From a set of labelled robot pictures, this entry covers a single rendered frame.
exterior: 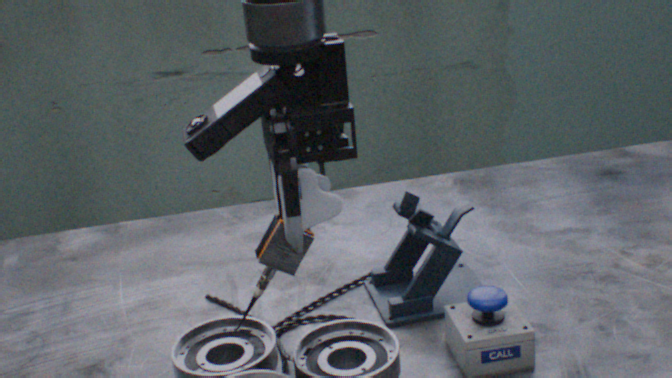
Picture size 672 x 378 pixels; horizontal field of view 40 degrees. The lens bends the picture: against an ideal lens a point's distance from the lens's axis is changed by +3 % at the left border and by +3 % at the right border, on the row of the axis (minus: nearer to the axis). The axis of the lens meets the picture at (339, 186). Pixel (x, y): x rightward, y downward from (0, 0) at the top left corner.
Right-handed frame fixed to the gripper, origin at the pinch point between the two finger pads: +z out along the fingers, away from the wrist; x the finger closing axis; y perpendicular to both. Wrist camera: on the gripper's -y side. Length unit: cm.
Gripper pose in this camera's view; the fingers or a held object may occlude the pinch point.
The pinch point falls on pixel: (288, 235)
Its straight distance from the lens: 92.7
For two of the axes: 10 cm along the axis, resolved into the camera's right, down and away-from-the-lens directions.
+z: 0.8, 9.1, 4.0
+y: 9.7, -1.7, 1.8
